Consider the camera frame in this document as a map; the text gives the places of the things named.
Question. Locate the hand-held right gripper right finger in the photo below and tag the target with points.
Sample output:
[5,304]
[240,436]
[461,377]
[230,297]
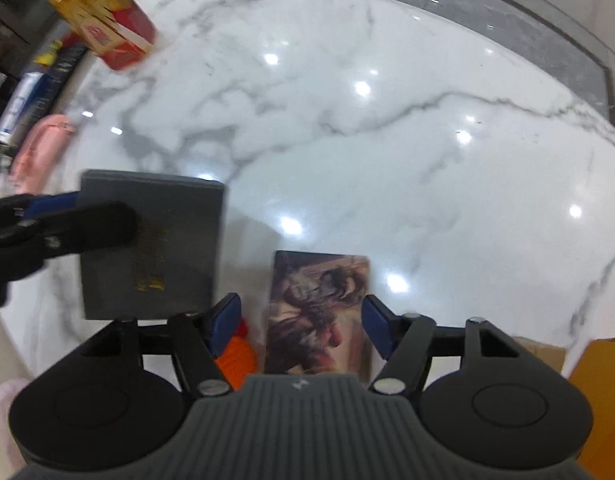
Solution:
[380,322]

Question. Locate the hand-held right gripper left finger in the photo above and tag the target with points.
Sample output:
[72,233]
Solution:
[225,322]

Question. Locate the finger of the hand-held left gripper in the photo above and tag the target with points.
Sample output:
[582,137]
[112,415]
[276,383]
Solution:
[97,230]
[52,204]

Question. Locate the orange crochet fruit toy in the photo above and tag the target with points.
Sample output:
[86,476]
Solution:
[237,360]

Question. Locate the printed card box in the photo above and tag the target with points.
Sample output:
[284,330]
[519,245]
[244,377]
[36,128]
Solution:
[312,310]

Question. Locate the black gift box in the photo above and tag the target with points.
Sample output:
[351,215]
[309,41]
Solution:
[187,240]

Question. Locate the small brown box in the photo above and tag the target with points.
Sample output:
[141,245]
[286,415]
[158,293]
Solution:
[540,355]

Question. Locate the orange shoe box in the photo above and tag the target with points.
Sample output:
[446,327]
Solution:
[602,390]

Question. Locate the pink selfie stick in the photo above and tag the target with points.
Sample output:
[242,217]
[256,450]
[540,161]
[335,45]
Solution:
[42,145]

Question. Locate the black remote control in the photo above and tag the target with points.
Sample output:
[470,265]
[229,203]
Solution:
[69,60]

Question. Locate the tea bottle with red label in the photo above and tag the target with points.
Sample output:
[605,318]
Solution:
[107,20]

